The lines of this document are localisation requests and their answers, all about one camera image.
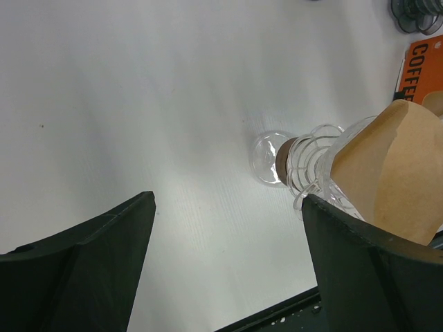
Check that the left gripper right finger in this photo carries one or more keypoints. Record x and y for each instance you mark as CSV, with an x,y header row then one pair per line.
x,y
370,279

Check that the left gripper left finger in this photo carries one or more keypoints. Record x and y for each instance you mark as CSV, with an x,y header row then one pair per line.
x,y
82,279

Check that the single brown coffee filter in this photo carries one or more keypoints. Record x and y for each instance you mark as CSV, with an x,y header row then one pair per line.
x,y
391,172

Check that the clear glass dripper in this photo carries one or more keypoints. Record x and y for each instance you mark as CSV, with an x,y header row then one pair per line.
x,y
309,165

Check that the glass beaker with brown band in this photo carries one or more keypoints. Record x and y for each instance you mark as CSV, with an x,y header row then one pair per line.
x,y
263,155

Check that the grey plastic dripper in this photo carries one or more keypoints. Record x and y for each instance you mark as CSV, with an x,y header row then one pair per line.
x,y
417,16

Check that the brown coffee filter stack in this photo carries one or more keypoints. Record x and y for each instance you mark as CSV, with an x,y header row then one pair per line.
x,y
420,77

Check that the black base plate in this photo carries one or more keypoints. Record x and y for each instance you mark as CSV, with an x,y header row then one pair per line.
x,y
303,312

